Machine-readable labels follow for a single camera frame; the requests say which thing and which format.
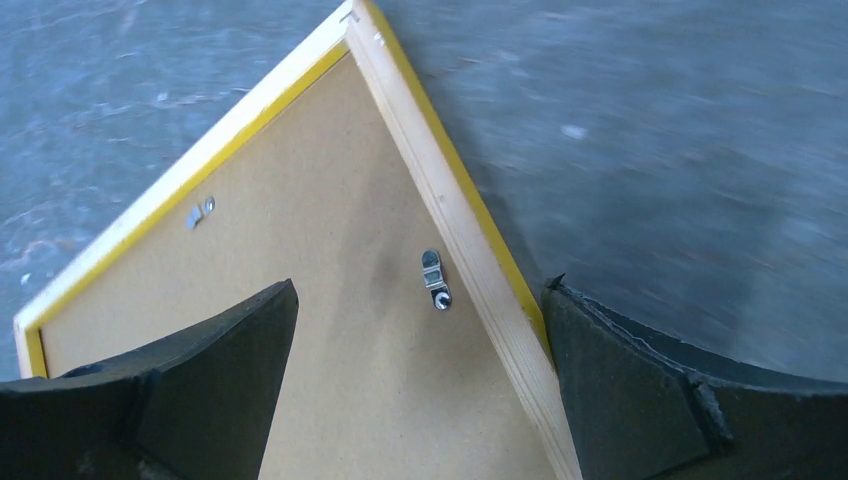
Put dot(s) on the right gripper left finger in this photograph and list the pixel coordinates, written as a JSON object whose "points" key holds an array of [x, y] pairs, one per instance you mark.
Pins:
{"points": [[196, 404]]}

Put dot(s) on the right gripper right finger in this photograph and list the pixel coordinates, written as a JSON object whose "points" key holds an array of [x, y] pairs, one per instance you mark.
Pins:
{"points": [[645, 405]]}

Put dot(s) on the brown cardboard backing board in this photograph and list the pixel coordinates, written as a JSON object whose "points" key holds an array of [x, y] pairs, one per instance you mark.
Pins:
{"points": [[379, 384]]}

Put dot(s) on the yellow wooden picture frame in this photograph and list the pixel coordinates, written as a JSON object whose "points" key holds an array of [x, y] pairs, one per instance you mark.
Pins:
{"points": [[472, 242]]}

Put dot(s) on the metal turn clip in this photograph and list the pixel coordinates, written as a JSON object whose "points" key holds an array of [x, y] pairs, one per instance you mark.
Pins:
{"points": [[434, 280], [199, 212]]}

